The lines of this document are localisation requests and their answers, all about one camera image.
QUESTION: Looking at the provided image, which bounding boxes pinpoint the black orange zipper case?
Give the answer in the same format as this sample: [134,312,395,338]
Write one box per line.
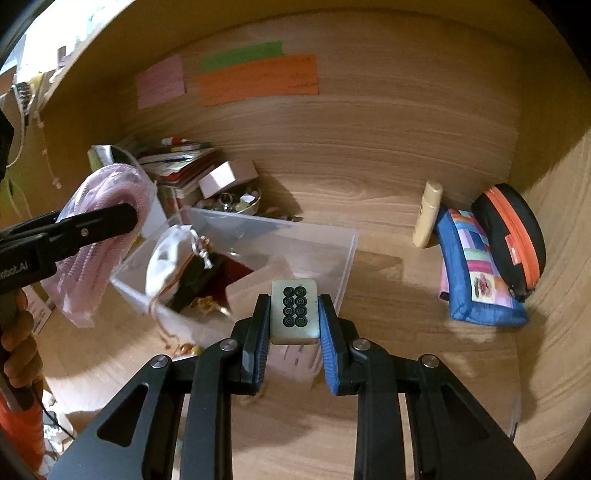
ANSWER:
[471,183,547,302]

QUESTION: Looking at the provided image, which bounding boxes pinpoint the pink sticky note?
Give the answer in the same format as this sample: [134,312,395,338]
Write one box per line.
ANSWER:
[135,54,185,109]

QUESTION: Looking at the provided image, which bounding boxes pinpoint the red velvet gold pouch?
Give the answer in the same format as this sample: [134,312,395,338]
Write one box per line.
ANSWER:
[166,252,253,313]

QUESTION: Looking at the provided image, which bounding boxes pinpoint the small white cardboard box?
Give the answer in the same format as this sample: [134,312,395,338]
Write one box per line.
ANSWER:
[198,160,259,199]

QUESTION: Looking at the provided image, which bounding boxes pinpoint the blue patchwork pencil pouch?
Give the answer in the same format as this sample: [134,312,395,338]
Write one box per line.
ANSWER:
[436,208,528,327]

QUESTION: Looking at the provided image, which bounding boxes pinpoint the stack of booklets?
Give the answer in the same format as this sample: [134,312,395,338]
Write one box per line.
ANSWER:
[138,143,223,217]

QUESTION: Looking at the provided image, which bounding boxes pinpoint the gold red bell charm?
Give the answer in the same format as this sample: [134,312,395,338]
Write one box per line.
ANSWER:
[177,343,202,356]

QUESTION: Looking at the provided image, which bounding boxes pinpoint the clear plastic storage bin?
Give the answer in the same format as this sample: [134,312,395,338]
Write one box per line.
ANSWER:
[110,206,360,384]

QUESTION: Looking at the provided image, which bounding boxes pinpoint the green sticky note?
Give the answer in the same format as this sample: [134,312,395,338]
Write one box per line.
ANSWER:
[200,41,283,73]

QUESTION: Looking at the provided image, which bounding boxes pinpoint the red white marker pen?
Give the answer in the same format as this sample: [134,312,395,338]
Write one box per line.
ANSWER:
[161,136,190,146]

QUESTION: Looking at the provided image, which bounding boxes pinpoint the mahjong tile eight circles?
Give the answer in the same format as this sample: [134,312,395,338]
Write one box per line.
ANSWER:
[270,279,320,345]

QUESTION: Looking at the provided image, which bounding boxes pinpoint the person's left hand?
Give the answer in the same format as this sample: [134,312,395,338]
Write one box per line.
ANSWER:
[1,290,43,389]

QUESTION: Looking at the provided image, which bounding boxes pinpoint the bowl of beads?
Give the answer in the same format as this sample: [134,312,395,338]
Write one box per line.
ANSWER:
[194,182,263,216]

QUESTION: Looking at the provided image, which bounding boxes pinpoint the orange sticky note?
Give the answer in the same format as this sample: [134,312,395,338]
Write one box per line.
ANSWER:
[197,54,320,107]

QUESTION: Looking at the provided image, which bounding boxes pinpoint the cream yellow lotion tube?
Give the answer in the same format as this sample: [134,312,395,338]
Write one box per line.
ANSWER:
[412,180,443,248]

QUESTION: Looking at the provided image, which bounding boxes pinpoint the pink cord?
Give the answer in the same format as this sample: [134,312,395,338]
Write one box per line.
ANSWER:
[41,162,158,328]

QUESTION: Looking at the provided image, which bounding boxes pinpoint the white folded paper sheet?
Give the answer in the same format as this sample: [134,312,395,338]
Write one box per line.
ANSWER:
[87,145,166,238]

